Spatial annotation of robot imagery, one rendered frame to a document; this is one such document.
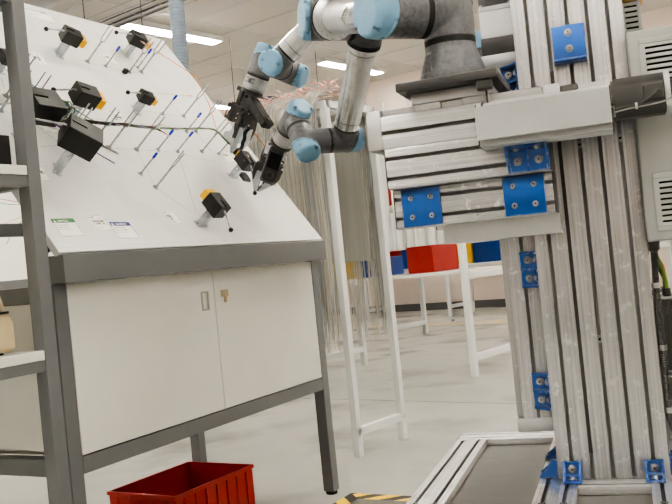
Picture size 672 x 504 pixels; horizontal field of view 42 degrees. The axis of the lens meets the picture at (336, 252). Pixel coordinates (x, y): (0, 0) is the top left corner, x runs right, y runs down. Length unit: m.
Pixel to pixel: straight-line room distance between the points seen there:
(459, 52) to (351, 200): 1.97
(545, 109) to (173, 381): 1.19
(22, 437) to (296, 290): 1.07
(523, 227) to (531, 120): 0.33
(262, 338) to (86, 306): 0.73
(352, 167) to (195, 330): 1.63
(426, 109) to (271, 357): 1.08
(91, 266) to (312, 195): 1.58
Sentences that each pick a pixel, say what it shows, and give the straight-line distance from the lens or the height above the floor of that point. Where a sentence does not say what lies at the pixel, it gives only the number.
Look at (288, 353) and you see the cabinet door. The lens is 2.81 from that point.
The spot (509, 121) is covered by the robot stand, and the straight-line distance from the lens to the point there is 1.80.
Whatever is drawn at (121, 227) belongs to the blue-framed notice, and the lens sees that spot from 2.26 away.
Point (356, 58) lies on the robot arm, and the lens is 2.45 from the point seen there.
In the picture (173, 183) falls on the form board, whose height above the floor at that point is 1.06.
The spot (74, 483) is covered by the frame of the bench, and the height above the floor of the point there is 0.35.
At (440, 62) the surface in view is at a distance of 1.97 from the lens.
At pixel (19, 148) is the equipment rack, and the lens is 2.02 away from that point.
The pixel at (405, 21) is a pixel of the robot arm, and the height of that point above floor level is 1.29.
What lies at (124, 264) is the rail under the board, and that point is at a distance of 2.18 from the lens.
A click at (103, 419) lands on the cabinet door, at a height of 0.47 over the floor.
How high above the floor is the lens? 0.79
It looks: 1 degrees up
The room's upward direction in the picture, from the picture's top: 6 degrees counter-clockwise
